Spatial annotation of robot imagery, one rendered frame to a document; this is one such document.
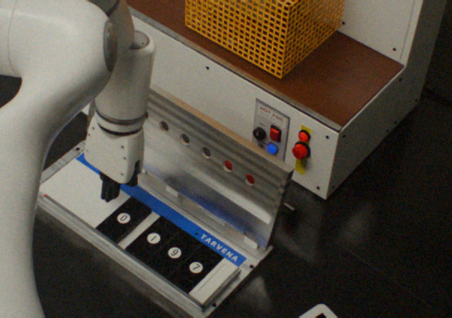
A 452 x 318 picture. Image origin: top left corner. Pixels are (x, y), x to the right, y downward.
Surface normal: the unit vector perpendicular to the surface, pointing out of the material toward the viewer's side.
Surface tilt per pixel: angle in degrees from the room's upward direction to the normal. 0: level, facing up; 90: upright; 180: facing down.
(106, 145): 84
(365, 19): 90
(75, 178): 0
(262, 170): 76
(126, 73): 81
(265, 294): 0
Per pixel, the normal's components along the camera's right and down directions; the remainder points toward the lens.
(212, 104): -0.62, 0.56
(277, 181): -0.59, 0.39
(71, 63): 0.11, 0.03
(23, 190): 0.77, 0.10
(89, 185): 0.04, -0.67
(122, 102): 0.04, 0.63
